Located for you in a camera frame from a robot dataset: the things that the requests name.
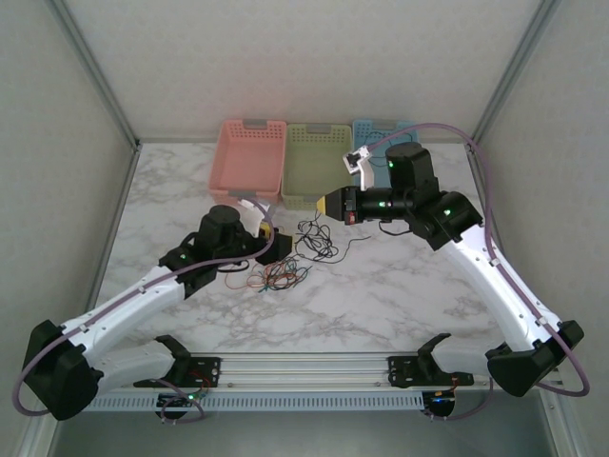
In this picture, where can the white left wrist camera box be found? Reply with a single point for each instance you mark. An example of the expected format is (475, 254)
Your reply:
(247, 204)

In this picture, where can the aluminium frame post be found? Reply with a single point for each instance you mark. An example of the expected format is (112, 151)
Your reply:
(519, 62)
(97, 62)

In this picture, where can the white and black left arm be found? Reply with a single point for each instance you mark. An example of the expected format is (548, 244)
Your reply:
(119, 316)

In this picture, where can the blue perforated plastic basket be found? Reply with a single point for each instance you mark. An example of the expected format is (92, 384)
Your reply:
(364, 128)

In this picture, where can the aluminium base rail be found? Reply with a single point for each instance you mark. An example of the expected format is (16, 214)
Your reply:
(304, 369)

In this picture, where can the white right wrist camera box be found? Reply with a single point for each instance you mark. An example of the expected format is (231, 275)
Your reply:
(366, 178)

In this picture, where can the small controller board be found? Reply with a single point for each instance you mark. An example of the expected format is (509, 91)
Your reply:
(440, 399)
(181, 400)

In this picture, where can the pink perforated plastic basket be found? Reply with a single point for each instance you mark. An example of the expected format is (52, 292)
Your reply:
(247, 162)

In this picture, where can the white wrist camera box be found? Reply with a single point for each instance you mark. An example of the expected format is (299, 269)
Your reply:
(366, 178)
(247, 204)

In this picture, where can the green perforated plastic basket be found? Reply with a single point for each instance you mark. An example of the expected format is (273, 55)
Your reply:
(314, 166)

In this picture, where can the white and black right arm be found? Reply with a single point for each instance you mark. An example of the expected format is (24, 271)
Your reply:
(499, 285)

